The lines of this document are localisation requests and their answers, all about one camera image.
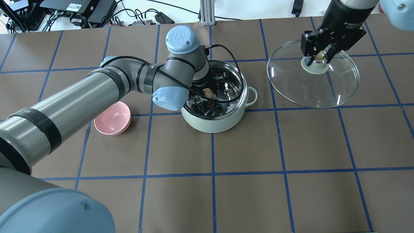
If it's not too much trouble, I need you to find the pale green electric pot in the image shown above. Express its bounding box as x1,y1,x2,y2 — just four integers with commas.
181,60,257,134

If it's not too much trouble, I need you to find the aluminium frame post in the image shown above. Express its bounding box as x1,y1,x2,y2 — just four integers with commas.
199,0,216,26

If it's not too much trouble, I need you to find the black laptop dock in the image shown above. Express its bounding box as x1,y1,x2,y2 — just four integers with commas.
40,0,117,28

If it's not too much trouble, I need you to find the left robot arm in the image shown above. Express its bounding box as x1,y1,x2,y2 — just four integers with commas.
0,25,209,233

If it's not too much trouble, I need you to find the glass pot lid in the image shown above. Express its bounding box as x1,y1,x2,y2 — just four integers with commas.
267,40,360,108

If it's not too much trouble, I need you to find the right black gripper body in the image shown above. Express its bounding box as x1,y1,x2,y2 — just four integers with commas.
319,0,368,51

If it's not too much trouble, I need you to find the small black power brick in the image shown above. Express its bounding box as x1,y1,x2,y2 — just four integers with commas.
291,0,304,17

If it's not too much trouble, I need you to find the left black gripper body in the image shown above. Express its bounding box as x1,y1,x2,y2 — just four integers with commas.
191,67,217,94

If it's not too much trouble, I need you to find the power strip with plugs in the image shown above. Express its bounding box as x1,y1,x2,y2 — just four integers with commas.
104,19,156,28

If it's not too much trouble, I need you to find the black power adapter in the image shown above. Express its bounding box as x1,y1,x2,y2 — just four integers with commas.
154,12,175,25

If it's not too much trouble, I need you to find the brown egg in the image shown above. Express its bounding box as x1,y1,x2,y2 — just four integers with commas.
203,88,215,99

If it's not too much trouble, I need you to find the pink bowl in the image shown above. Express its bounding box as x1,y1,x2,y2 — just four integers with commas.
94,101,132,136

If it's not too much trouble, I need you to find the black red computer box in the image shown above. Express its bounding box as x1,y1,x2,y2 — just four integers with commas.
1,0,48,34

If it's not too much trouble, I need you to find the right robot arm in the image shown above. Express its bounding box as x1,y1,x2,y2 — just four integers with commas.
301,0,414,67

